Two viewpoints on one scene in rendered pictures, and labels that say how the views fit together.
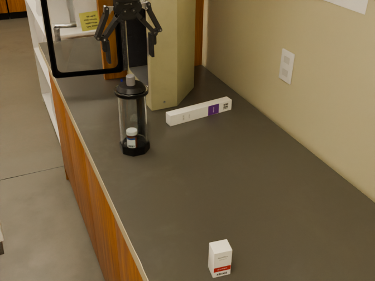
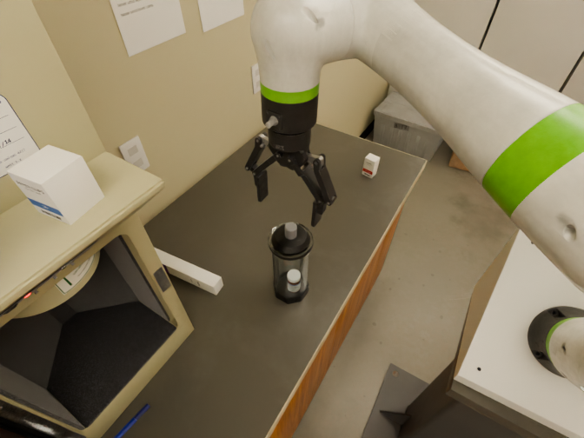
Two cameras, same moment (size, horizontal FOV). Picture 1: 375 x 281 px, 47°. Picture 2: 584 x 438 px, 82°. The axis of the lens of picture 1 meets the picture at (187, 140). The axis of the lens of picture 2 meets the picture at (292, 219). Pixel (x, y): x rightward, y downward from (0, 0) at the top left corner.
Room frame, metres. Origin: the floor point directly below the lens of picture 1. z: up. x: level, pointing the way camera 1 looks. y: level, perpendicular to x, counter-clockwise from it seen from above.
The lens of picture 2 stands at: (1.53, 0.60, 1.79)
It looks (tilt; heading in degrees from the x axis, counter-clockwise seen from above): 48 degrees down; 237
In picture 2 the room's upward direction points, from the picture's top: straight up
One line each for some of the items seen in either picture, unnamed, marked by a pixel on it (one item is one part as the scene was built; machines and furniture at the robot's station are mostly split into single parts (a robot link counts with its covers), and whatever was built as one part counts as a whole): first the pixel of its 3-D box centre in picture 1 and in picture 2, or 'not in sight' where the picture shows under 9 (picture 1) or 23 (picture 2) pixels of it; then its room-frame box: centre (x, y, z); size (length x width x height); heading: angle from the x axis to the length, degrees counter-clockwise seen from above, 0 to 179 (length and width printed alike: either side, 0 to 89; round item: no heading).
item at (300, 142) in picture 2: (126, 3); (288, 144); (1.25, 0.18, 1.43); 0.08 x 0.07 x 0.09; 115
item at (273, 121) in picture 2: not in sight; (288, 108); (1.26, 0.18, 1.51); 0.12 x 0.09 x 0.06; 25
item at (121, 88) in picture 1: (130, 85); (290, 235); (1.25, 0.18, 1.18); 0.09 x 0.09 x 0.07
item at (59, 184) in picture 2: not in sight; (59, 184); (1.59, 0.23, 1.54); 0.05 x 0.05 x 0.06; 33
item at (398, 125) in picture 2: not in sight; (411, 127); (-0.76, -0.98, 0.17); 0.60 x 0.42 x 0.33; 112
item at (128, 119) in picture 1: (133, 117); (290, 264); (1.25, 0.18, 1.06); 0.11 x 0.11 x 0.21
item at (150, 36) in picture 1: (151, 44); (262, 186); (1.28, 0.11, 1.30); 0.03 x 0.01 x 0.07; 25
